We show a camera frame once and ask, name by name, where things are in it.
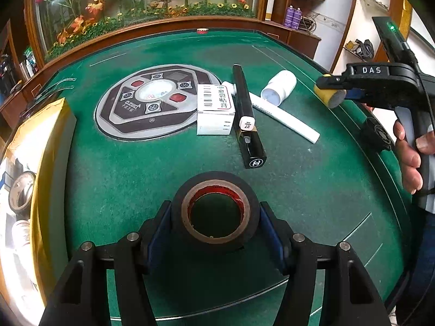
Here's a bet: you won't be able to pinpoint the long white tube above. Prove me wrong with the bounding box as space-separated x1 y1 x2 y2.
250 93 320 143

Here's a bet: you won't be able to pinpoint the black electrical tape roll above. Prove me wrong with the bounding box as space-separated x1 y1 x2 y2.
171 171 260 252

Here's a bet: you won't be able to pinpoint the round mahjong table control panel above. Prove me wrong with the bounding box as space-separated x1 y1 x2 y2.
94 63 221 141

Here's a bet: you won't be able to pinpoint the person's right hand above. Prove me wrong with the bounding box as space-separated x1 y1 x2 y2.
393 120 435 194

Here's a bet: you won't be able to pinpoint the yellow taped cardboard box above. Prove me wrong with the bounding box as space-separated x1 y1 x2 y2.
1 98 77 325

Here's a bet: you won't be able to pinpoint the eyeglasses on table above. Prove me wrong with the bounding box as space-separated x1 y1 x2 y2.
25 77 77 112

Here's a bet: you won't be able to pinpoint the purple spray cans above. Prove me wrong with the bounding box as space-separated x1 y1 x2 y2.
283 5 302 30

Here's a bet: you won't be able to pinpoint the long black Chanel box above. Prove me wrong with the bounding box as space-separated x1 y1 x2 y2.
232 64 267 168

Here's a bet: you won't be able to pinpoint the white barcode carton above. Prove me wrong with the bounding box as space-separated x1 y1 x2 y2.
197 84 235 136

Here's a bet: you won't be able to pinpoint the brown clear tape roll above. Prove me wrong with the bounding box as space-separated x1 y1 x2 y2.
8 171 36 216

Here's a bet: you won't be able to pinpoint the yellow masking tape roll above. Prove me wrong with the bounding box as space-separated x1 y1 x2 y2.
313 74 347 109

